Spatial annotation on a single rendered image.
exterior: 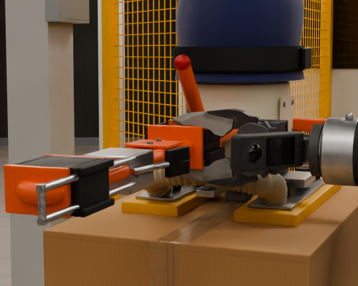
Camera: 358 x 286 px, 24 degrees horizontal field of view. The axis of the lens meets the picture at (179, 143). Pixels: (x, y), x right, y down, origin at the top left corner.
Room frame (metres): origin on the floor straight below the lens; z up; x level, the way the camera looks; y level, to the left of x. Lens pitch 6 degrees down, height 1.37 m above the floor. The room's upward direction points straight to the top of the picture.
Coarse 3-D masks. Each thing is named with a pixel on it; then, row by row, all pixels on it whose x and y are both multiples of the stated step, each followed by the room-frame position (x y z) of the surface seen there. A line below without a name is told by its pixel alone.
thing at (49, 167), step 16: (32, 160) 0.86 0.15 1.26; (48, 160) 0.86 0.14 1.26; (64, 160) 0.86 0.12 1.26; (80, 160) 0.86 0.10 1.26; (96, 160) 0.86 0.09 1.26; (16, 176) 0.82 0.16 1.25; (32, 176) 0.82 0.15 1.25; (48, 176) 0.81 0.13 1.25; (64, 176) 0.80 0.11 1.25; (16, 208) 0.83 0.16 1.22; (32, 208) 0.82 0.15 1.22; (48, 208) 0.81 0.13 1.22
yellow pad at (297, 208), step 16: (320, 176) 1.50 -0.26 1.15; (288, 192) 1.30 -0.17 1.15; (304, 192) 1.35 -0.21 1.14; (320, 192) 1.37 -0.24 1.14; (240, 208) 1.25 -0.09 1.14; (256, 208) 1.25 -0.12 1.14; (272, 208) 1.24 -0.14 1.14; (288, 208) 1.23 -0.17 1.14; (304, 208) 1.25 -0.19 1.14; (272, 224) 1.22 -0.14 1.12; (288, 224) 1.21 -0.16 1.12
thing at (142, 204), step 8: (144, 192) 1.35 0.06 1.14; (176, 192) 1.35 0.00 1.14; (184, 192) 1.35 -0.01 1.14; (192, 192) 1.37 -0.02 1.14; (128, 200) 1.31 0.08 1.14; (136, 200) 1.31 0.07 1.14; (144, 200) 1.31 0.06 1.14; (152, 200) 1.31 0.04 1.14; (160, 200) 1.31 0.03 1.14; (168, 200) 1.30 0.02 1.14; (176, 200) 1.31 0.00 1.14; (184, 200) 1.31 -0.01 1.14; (192, 200) 1.33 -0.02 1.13; (200, 200) 1.36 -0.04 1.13; (128, 208) 1.30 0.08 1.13; (136, 208) 1.30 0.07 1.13; (144, 208) 1.29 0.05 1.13; (152, 208) 1.29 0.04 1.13; (160, 208) 1.28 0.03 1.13; (168, 208) 1.28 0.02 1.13; (176, 208) 1.27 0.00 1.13; (184, 208) 1.30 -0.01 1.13; (192, 208) 1.33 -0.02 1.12; (176, 216) 1.27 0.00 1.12
